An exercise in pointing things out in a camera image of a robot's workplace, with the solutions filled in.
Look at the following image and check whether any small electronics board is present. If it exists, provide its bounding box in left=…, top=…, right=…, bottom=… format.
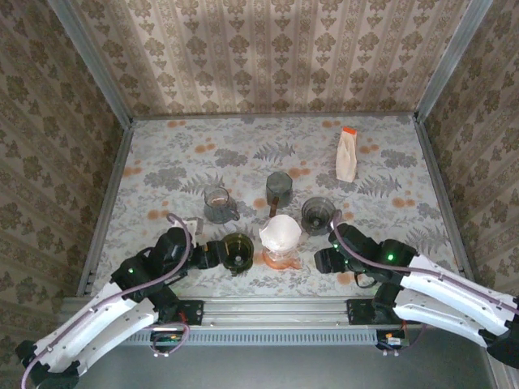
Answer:
left=375, top=330, right=409, bottom=350
left=150, top=330, right=183, bottom=345

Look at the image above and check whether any aluminium frame post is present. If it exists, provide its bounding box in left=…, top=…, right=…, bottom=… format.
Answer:
left=48, top=0, right=134, bottom=127
left=414, top=0, right=495, bottom=122

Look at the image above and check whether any grey transparent dripper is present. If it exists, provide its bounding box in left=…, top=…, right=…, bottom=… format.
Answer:
left=301, top=197, right=342, bottom=236

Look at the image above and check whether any aluminium table back rail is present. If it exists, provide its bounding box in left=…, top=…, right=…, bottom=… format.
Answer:
left=131, top=112, right=418, bottom=121

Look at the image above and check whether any green transparent dripper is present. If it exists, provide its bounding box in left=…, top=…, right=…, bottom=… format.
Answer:
left=218, top=232, right=255, bottom=277

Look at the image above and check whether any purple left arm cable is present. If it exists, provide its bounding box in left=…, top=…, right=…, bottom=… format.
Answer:
left=22, top=213, right=191, bottom=389

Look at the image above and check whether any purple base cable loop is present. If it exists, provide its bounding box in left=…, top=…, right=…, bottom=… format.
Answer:
left=152, top=318, right=191, bottom=357

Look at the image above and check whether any white paper coffee filter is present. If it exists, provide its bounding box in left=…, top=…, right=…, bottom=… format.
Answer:
left=258, top=215, right=303, bottom=253

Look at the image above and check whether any pink transparent dripper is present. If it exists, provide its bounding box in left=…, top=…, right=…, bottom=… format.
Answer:
left=261, top=242, right=303, bottom=271

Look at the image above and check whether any clear glass server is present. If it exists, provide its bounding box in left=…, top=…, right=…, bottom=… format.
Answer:
left=202, top=184, right=240, bottom=224

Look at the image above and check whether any aluminium table side rail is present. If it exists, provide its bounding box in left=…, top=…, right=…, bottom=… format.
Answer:
left=413, top=117, right=475, bottom=280
left=76, top=121, right=135, bottom=297

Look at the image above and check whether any filter pack with orange top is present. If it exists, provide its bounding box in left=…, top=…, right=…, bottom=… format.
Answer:
left=335, top=126, right=360, bottom=182

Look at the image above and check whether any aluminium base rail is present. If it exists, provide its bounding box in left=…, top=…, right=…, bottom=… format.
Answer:
left=64, top=297, right=463, bottom=329

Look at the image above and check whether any grey carafe with wooden handle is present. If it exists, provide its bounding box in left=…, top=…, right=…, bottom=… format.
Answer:
left=265, top=170, right=294, bottom=219

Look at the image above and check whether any grey slotted cable duct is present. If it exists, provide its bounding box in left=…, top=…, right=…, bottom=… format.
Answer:
left=133, top=327, right=386, bottom=345

